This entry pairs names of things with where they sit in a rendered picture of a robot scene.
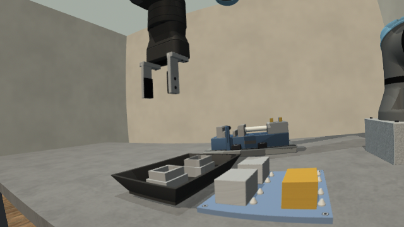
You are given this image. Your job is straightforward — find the yellow-orange block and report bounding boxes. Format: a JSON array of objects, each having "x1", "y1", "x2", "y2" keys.
[{"x1": 281, "y1": 168, "x2": 318, "y2": 209}]

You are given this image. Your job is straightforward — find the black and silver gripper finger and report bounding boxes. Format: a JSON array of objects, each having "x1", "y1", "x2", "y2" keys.
[
  {"x1": 140, "y1": 61, "x2": 161, "y2": 99},
  {"x1": 167, "y1": 52, "x2": 189, "y2": 94}
]

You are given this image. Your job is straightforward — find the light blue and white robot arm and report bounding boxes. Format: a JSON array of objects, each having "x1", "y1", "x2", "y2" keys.
[{"x1": 378, "y1": 16, "x2": 404, "y2": 122}]

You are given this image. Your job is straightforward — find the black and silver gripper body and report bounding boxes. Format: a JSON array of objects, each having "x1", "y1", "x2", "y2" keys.
[{"x1": 130, "y1": 0, "x2": 190, "y2": 67}]

